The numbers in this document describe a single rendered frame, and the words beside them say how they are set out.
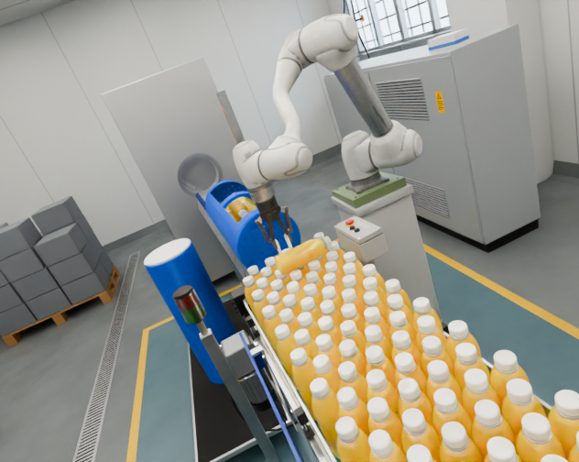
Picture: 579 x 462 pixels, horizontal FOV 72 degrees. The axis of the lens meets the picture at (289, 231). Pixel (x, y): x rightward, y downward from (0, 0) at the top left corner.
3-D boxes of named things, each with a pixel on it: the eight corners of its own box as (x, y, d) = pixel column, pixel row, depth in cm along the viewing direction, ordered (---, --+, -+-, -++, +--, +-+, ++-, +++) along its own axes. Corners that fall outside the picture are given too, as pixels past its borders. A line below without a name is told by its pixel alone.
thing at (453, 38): (442, 46, 279) (439, 35, 276) (469, 40, 258) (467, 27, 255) (429, 52, 275) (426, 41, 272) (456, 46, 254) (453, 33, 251)
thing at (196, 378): (249, 306, 344) (242, 291, 338) (300, 440, 206) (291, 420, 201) (193, 333, 337) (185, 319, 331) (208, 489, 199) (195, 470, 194)
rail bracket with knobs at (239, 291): (257, 302, 166) (248, 281, 162) (262, 309, 160) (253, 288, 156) (236, 313, 164) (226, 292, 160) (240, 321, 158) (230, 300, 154)
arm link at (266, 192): (244, 187, 145) (250, 201, 147) (250, 191, 136) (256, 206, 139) (266, 177, 146) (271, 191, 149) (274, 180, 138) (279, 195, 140)
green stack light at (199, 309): (204, 307, 122) (198, 294, 120) (208, 317, 116) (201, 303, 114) (185, 317, 120) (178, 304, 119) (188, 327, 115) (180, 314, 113)
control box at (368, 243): (361, 236, 164) (355, 214, 160) (388, 251, 146) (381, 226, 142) (341, 247, 162) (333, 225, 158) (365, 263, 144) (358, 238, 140)
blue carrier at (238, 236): (258, 209, 254) (235, 170, 242) (311, 250, 175) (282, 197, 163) (220, 234, 249) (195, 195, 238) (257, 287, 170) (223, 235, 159)
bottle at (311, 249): (282, 269, 130) (331, 245, 134) (273, 253, 134) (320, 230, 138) (284, 279, 136) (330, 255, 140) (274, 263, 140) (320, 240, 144)
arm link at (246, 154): (238, 191, 141) (266, 188, 133) (221, 150, 135) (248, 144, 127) (256, 179, 148) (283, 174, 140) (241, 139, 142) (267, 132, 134)
